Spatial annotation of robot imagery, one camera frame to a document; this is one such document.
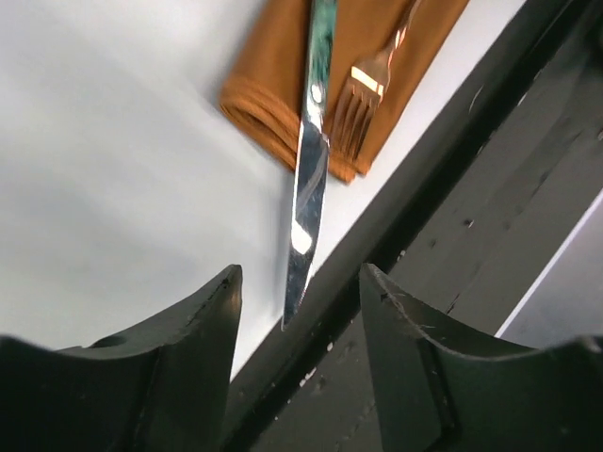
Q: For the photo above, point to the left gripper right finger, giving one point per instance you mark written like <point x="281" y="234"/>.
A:
<point x="441" y="385"/>

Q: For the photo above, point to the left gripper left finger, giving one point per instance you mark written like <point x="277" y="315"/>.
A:
<point x="160" y="385"/>

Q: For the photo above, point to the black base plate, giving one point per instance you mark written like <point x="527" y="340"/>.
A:
<point x="466" y="224"/>

